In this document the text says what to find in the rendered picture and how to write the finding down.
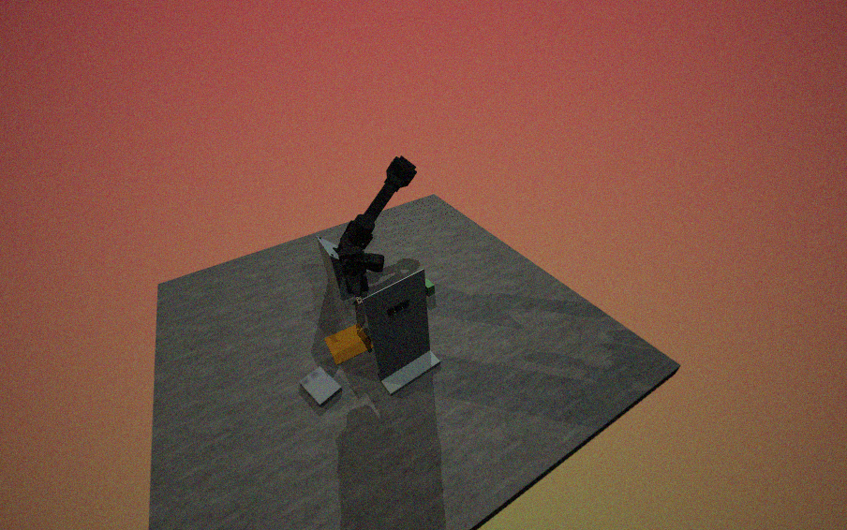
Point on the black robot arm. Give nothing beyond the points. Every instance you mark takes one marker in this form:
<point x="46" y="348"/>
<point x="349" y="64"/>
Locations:
<point x="399" y="174"/>

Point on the grey panel with socket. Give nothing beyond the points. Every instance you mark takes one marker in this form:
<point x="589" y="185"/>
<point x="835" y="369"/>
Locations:
<point x="398" y="324"/>

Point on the orange flat square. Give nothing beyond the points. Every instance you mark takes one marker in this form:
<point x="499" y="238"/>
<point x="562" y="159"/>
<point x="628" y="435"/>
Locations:
<point x="348" y="343"/>

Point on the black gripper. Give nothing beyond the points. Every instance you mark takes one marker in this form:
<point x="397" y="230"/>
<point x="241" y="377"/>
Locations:
<point x="353" y="269"/>

